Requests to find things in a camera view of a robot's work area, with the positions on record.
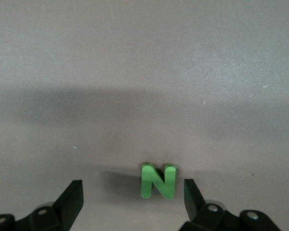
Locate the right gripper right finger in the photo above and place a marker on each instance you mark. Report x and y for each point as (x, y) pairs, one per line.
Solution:
(207, 216)

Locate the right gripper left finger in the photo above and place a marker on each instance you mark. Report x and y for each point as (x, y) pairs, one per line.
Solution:
(62, 211)

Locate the green letter N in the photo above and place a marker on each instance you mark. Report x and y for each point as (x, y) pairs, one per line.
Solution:
(159, 185)

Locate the brown table cover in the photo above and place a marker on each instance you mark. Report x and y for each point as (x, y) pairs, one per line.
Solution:
(135, 72)

